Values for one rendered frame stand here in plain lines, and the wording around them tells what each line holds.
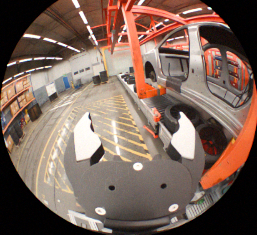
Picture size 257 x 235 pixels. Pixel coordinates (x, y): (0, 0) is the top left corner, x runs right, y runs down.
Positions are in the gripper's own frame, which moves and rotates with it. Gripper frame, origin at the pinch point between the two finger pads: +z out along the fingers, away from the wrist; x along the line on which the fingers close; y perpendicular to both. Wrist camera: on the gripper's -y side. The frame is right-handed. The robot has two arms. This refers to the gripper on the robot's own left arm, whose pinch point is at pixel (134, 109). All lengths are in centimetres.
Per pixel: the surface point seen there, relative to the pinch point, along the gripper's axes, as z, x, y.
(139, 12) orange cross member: 173, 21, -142
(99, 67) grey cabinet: 958, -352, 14
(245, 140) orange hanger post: -15, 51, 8
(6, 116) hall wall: -63, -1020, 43
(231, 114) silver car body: 19, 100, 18
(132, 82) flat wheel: 403, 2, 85
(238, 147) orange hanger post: -13, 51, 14
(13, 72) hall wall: 173, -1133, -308
